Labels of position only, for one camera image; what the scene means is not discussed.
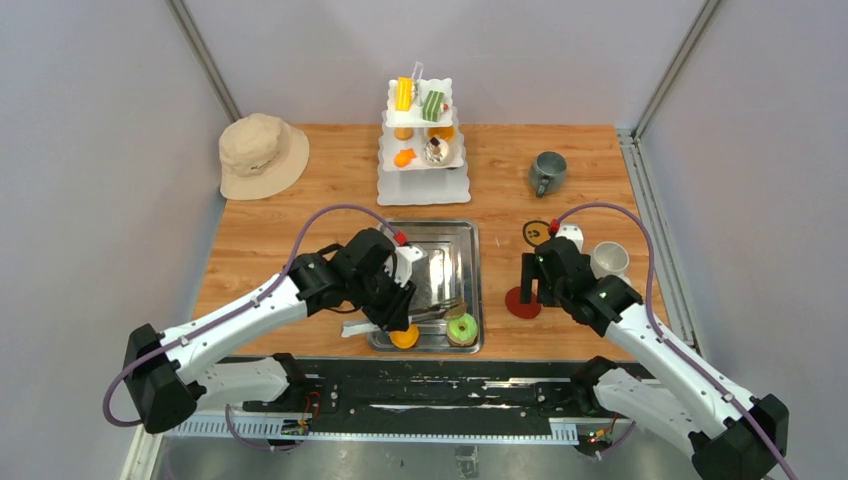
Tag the green glazed donut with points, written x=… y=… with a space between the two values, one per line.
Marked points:
x=462 y=330

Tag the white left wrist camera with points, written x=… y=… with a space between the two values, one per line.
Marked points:
x=408 y=257

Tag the white cup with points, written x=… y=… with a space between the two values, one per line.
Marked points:
x=610 y=258

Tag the yellow cake slice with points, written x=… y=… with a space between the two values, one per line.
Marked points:
x=404 y=94

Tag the metal tray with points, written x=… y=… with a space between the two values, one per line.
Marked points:
x=452 y=270

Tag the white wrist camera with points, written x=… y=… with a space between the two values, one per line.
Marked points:
x=408 y=257
x=569 y=231

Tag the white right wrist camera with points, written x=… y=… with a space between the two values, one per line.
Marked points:
x=569 y=231

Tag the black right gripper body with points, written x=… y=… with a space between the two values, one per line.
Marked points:
x=563 y=297

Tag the orange glazed donut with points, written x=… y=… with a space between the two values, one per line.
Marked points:
x=444 y=133

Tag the orange fish cookie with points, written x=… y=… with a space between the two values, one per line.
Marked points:
x=404 y=158

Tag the green striped cake slice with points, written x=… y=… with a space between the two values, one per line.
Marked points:
x=432 y=106

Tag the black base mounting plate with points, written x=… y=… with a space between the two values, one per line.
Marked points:
x=437 y=397

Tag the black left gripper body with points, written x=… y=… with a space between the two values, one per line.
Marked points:
x=382 y=297

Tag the red round coaster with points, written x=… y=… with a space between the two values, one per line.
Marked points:
x=522 y=304

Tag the white chocolate drizzle donut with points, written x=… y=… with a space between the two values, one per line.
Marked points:
x=437 y=152

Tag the tan round biscuit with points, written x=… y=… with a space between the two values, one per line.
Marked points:
x=403 y=133

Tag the beige bucket hat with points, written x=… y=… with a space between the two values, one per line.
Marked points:
x=260 y=156

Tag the yellow black round coaster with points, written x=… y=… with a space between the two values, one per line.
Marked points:
x=536 y=232

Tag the metal tongs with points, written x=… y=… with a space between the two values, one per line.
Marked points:
x=442 y=310

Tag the grey metal mug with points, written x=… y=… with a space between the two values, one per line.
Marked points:
x=547 y=174

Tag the white three-tier dessert stand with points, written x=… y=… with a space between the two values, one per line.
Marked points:
x=420 y=184

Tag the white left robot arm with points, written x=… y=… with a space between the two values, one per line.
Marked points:
x=172 y=374

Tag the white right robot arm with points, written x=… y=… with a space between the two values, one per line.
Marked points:
x=725 y=430

